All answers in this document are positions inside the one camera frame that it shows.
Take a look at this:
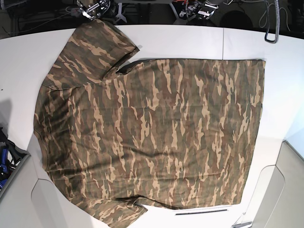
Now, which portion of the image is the grey hanging cable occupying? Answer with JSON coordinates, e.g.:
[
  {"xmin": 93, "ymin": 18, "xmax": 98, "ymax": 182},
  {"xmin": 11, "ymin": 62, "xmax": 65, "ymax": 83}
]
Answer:
[{"xmin": 258, "ymin": 0, "xmax": 290, "ymax": 44}]

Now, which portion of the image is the camouflage T-shirt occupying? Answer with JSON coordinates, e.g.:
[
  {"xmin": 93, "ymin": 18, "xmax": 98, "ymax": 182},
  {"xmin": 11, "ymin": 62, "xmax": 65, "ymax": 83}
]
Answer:
[{"xmin": 34, "ymin": 20, "xmax": 266, "ymax": 228}]

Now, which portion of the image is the metal clip at edge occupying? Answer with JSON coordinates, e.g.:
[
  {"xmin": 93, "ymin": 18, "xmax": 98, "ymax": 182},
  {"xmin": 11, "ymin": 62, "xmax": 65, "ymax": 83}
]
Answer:
[{"xmin": 231, "ymin": 212, "xmax": 253, "ymax": 228}]

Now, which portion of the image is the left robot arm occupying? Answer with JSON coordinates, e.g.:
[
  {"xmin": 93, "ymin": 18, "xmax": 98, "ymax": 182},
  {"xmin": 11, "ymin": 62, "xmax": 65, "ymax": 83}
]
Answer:
[{"xmin": 179, "ymin": 0, "xmax": 224, "ymax": 19}]

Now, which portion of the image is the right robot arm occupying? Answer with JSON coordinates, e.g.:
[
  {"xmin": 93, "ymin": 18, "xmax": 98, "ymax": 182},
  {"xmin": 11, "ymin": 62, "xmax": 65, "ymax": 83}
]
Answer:
[{"xmin": 76, "ymin": 0, "xmax": 111, "ymax": 20}]

